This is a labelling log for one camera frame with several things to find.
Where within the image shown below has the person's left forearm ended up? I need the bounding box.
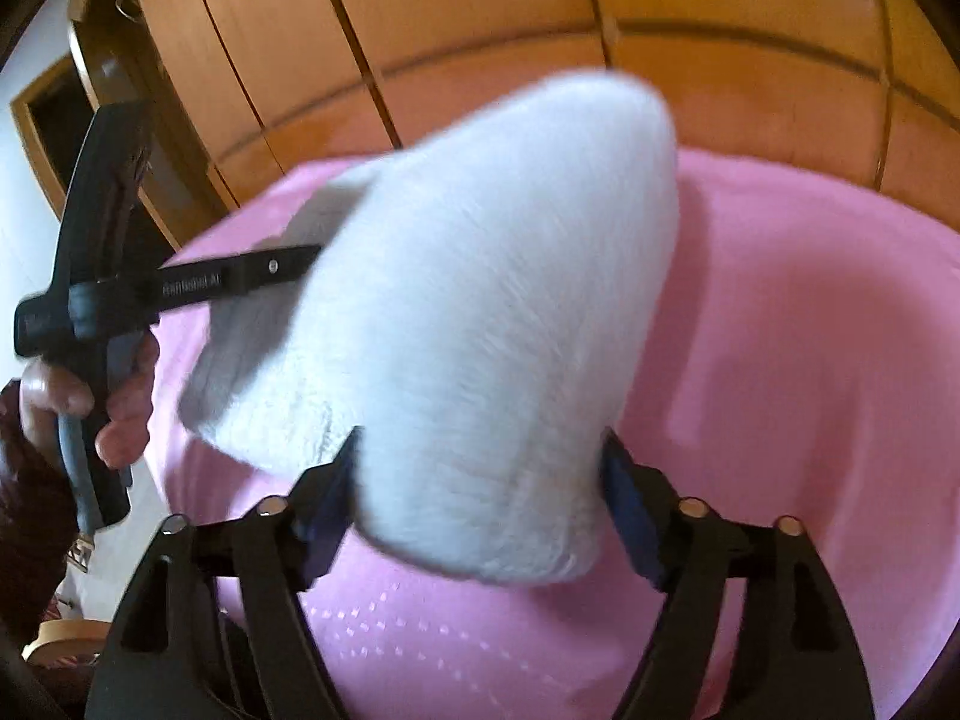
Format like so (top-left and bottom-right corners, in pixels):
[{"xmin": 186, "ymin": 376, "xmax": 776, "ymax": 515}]
[{"xmin": 0, "ymin": 381, "xmax": 76, "ymax": 646}]

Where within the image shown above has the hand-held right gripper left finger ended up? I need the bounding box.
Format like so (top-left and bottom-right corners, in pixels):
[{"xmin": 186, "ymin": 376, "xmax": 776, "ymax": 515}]
[{"xmin": 84, "ymin": 426, "xmax": 365, "ymax": 720}]

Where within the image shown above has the pink dotted blanket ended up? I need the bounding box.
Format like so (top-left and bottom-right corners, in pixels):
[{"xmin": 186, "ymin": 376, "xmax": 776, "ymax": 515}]
[{"xmin": 146, "ymin": 146, "xmax": 960, "ymax": 720}]

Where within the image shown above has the person's left hand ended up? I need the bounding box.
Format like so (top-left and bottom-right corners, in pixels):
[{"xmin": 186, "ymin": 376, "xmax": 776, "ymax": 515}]
[{"xmin": 19, "ymin": 330, "xmax": 162, "ymax": 470}]

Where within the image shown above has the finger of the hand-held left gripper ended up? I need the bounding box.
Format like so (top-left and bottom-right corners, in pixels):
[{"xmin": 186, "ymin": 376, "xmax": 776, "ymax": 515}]
[{"xmin": 159, "ymin": 244, "xmax": 325, "ymax": 312}]

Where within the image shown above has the light wooden round object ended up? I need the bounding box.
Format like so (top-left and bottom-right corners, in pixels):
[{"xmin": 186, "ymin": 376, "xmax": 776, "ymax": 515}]
[{"xmin": 21, "ymin": 613, "xmax": 113, "ymax": 662}]

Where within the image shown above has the white knitted sweater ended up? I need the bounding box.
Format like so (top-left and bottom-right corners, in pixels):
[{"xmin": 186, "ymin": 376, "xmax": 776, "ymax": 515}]
[{"xmin": 184, "ymin": 67, "xmax": 683, "ymax": 587}]

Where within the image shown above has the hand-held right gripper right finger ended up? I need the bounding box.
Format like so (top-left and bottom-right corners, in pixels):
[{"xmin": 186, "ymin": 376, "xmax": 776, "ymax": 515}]
[{"xmin": 600, "ymin": 431, "xmax": 875, "ymax": 720}]

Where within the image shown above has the wooden wardrobe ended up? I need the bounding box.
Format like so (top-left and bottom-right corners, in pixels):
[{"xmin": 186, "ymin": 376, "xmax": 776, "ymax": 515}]
[{"xmin": 67, "ymin": 0, "xmax": 960, "ymax": 245}]

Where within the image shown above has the wooden door frame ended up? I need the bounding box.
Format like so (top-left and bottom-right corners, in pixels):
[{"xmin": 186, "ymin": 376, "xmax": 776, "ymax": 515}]
[{"xmin": 9, "ymin": 52, "xmax": 102, "ymax": 220}]

